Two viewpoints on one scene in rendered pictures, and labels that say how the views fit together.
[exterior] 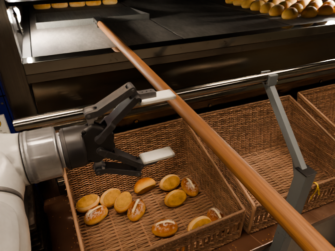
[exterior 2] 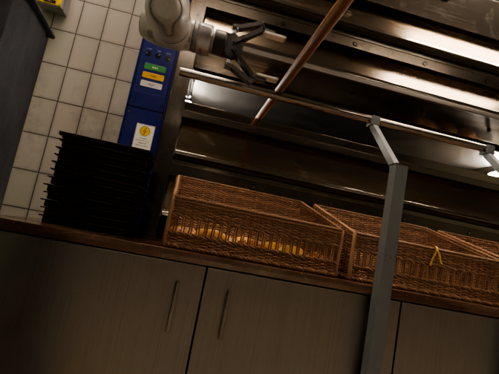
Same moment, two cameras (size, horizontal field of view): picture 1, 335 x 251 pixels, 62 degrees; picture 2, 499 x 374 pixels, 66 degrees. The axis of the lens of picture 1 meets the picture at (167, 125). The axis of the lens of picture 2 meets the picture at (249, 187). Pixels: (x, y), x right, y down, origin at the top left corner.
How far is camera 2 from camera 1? 109 cm
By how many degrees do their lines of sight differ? 43
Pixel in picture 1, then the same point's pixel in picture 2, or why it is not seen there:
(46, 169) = (204, 30)
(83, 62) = (226, 115)
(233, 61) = (359, 168)
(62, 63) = (212, 110)
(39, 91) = (186, 128)
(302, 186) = (395, 175)
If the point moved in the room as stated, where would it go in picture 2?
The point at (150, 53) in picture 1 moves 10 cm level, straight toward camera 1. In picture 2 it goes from (281, 128) to (279, 121)
